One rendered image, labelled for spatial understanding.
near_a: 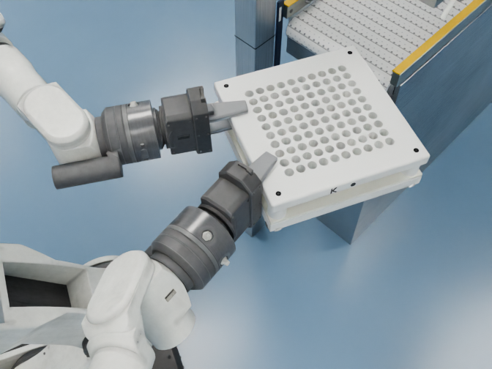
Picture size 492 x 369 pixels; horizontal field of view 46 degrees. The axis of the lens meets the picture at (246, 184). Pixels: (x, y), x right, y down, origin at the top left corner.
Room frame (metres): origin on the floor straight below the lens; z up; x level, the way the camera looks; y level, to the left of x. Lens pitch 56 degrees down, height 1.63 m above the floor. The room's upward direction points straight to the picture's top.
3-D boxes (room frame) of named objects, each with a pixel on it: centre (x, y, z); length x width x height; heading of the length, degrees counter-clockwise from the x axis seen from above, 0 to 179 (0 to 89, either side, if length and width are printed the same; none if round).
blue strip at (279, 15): (0.94, -0.07, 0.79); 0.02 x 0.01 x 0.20; 136
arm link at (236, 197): (0.39, 0.03, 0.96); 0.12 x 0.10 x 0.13; 143
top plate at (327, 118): (0.56, -0.11, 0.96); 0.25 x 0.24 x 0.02; 21
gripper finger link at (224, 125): (0.58, 0.03, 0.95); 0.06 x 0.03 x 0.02; 103
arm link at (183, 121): (0.56, 0.12, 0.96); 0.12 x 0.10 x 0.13; 103
